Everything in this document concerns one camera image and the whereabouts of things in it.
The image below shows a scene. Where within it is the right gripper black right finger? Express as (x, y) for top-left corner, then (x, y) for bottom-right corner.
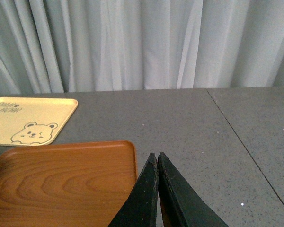
(158, 152), (227, 227)

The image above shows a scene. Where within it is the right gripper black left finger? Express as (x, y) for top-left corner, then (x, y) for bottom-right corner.
(109, 153), (159, 227)

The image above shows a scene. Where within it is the brown wooden tray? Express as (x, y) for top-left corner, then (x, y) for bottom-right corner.
(0, 140), (138, 227)

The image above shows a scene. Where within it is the yellow bear tray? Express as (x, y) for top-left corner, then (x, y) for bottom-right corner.
(0, 97), (78, 146)

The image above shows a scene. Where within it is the grey curtain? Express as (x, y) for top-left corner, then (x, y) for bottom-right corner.
(0, 0), (284, 95)

